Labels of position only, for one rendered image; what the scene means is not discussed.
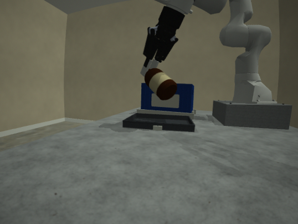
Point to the brown glass bottle with cream label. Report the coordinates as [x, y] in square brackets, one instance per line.
[160, 83]

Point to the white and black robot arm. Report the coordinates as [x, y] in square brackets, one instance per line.
[248, 85]

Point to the dark blue divided crate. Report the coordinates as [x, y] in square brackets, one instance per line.
[182, 101]

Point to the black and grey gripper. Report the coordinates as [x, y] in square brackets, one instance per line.
[169, 21]

